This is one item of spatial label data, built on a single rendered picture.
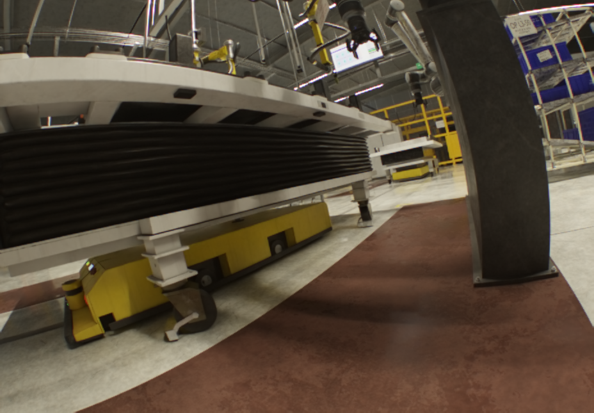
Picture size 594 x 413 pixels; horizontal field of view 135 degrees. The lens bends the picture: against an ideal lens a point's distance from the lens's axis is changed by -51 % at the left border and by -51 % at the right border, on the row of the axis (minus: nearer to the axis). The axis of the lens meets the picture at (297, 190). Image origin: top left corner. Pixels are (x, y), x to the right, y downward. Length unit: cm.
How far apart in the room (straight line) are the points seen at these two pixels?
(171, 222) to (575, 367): 108
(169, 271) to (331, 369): 55
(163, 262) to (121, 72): 56
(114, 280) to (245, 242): 70
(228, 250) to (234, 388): 80
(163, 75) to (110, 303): 83
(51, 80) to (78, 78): 7
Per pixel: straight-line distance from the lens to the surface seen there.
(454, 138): 1105
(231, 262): 130
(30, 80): 69
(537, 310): 78
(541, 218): 89
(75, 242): 89
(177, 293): 88
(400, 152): 621
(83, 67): 70
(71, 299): 142
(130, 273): 109
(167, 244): 84
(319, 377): 62
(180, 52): 89
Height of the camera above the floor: 43
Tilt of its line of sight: 1 degrees down
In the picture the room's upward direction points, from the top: 12 degrees counter-clockwise
